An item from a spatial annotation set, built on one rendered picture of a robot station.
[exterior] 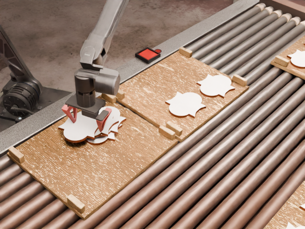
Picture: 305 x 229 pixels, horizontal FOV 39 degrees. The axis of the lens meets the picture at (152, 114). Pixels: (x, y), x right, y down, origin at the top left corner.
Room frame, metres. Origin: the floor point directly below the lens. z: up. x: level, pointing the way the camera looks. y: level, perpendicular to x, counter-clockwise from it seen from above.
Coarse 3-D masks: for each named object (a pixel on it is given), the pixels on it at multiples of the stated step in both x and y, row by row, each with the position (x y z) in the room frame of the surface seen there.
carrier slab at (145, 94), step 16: (160, 64) 1.43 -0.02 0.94; (176, 64) 1.43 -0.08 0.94; (192, 64) 1.44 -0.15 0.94; (128, 80) 1.30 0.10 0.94; (144, 80) 1.31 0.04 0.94; (160, 80) 1.32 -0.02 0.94; (176, 80) 1.32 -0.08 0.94; (192, 80) 1.33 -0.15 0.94; (128, 96) 1.21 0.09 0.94; (144, 96) 1.21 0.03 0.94; (160, 96) 1.22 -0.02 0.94; (224, 96) 1.24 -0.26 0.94; (144, 112) 1.13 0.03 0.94; (160, 112) 1.13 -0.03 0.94; (208, 112) 1.15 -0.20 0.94; (192, 128) 1.06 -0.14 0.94
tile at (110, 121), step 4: (104, 108) 1.10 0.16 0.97; (100, 112) 1.07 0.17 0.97; (112, 112) 1.08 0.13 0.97; (108, 116) 1.06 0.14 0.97; (112, 116) 1.06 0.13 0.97; (108, 120) 1.04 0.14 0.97; (112, 120) 1.04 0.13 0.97; (116, 120) 1.04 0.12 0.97; (108, 124) 1.02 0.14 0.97; (112, 124) 1.02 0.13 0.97; (104, 128) 1.00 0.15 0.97; (108, 128) 1.00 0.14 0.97; (96, 132) 0.98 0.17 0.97; (100, 132) 0.98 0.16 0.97; (104, 132) 0.98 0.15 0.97; (96, 136) 0.96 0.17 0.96
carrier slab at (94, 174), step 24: (144, 120) 1.08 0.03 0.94; (24, 144) 0.93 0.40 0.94; (48, 144) 0.94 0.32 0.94; (72, 144) 0.95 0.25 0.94; (120, 144) 0.96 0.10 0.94; (144, 144) 0.97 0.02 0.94; (168, 144) 0.97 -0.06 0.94; (24, 168) 0.84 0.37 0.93; (48, 168) 0.84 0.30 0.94; (72, 168) 0.85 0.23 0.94; (96, 168) 0.85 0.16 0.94; (120, 168) 0.86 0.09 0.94; (144, 168) 0.87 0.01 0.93; (72, 192) 0.76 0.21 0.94; (96, 192) 0.76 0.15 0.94
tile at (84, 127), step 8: (80, 112) 1.06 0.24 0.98; (80, 120) 1.02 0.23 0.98; (88, 120) 1.02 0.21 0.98; (64, 128) 0.98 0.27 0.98; (72, 128) 0.98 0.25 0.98; (80, 128) 0.98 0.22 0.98; (88, 128) 0.98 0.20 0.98; (96, 128) 0.98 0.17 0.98; (64, 136) 0.94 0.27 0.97; (72, 136) 0.94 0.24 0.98; (80, 136) 0.94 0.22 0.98; (88, 136) 0.95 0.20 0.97
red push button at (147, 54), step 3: (144, 51) 1.52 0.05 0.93; (147, 51) 1.53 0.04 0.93; (150, 51) 1.53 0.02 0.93; (138, 54) 1.50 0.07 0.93; (141, 54) 1.50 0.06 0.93; (144, 54) 1.50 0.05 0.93; (147, 54) 1.51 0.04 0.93; (150, 54) 1.51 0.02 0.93; (153, 54) 1.51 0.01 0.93; (156, 54) 1.51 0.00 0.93; (144, 57) 1.48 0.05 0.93; (147, 57) 1.48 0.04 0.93; (150, 57) 1.48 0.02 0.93
